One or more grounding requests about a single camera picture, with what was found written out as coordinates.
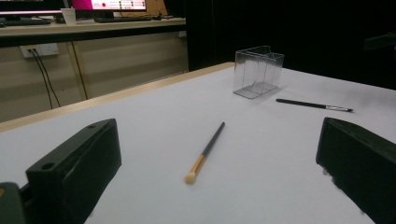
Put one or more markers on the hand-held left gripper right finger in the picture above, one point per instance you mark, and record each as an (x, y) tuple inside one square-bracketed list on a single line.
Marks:
[(361, 161)]

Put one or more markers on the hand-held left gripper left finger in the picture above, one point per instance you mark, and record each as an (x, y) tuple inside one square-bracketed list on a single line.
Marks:
[(74, 174)]

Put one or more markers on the thin black makeup brush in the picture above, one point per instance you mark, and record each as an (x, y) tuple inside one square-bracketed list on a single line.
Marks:
[(299, 103)]

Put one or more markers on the clear plastic organizer box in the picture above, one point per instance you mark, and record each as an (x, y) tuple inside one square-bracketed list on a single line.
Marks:
[(258, 74)]

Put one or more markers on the small gold-ferrule makeup brush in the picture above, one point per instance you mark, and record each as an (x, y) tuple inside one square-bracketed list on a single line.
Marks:
[(211, 144)]

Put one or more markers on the white table cover board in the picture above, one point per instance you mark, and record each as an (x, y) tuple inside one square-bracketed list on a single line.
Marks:
[(249, 155)]

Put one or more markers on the beige office desk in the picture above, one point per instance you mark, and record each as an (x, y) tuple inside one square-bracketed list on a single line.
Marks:
[(124, 62)]

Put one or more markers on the black curtain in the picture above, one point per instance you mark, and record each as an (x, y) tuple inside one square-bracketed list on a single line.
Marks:
[(311, 28)]

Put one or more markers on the white paper cup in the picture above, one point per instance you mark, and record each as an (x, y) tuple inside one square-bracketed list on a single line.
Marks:
[(68, 16)]

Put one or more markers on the black keyboard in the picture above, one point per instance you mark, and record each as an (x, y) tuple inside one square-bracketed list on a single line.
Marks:
[(25, 21), (123, 19)]

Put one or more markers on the monitor with pink screen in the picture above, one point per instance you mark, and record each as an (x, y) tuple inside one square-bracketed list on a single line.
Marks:
[(109, 4)]

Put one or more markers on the dark computer monitor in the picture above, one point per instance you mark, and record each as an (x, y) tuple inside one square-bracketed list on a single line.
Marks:
[(28, 5)]

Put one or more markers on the white wall socket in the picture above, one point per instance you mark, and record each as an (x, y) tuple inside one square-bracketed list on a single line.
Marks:
[(46, 49)]

